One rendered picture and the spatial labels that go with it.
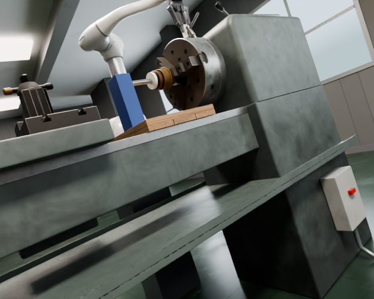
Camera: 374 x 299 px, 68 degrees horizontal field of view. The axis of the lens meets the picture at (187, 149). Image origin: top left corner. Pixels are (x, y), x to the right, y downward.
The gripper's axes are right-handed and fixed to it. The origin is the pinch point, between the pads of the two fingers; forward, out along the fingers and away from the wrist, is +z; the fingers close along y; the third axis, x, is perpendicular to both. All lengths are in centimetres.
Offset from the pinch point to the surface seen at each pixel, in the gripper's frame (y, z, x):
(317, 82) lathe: -46, 47, 34
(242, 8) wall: -277, -116, -150
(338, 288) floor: -2, 135, 36
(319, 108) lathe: -40, 60, 34
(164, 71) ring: 33.7, 24.9, 15.8
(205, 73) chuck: 23.3, 31.7, 27.0
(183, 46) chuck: 23.5, 16.8, 19.8
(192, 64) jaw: 27.5, 27.0, 25.6
